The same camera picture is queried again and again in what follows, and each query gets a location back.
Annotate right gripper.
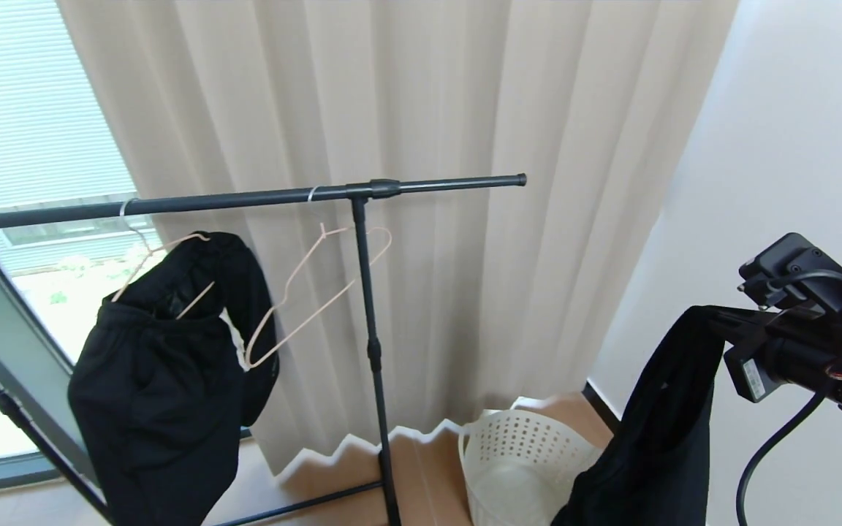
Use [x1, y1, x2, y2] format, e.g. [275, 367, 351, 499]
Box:
[722, 335, 842, 403]

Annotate black garment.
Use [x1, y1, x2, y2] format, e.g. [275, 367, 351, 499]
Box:
[550, 305, 730, 526]

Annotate black shorts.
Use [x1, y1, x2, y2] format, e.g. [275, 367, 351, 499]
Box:
[67, 231, 281, 526]

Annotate pink clothes hanger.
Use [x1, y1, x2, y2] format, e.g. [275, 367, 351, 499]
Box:
[110, 197, 218, 321]
[243, 188, 394, 370]

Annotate white laundry basket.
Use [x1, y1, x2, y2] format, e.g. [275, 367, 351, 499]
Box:
[457, 408, 606, 526]

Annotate black clothes rack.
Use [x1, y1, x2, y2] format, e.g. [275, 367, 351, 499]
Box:
[0, 172, 528, 526]

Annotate beige curtain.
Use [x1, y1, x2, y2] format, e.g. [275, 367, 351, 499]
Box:
[56, 0, 740, 477]

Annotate window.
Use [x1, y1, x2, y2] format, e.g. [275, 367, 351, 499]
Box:
[0, 0, 254, 496]

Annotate black cable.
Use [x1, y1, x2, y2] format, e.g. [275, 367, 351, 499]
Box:
[735, 269, 842, 526]

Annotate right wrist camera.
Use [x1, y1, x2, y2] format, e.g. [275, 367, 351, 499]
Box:
[737, 232, 842, 316]

